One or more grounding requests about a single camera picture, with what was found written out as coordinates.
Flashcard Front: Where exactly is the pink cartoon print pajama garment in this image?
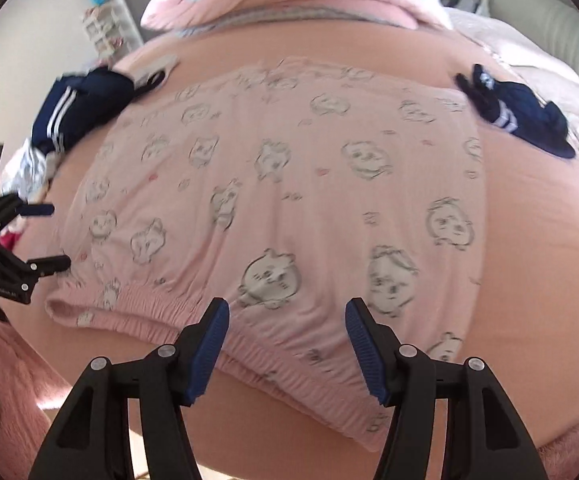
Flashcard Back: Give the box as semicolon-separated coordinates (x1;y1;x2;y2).
46;60;486;451

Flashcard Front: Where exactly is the white shelf with toys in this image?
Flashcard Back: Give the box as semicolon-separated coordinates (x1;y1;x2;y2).
81;0;143;66

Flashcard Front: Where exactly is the navy striped garment left pile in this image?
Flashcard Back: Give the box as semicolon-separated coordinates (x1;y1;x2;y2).
30;65;167;157

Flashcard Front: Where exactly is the pink fluffy blanket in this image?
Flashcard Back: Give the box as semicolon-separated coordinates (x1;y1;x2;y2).
0;321;70;479

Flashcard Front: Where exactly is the white blue patterned clothes pile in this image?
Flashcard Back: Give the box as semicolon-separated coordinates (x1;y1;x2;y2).
0;140;63;204

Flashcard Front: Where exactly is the magenta garment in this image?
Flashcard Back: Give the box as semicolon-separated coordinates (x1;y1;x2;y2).
0;206;27;252

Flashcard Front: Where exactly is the white black small item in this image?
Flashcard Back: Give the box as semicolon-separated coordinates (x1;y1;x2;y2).
129;54;180;90

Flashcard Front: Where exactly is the navy striped garment on bed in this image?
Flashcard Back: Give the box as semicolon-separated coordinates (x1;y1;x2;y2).
454;64;576;159

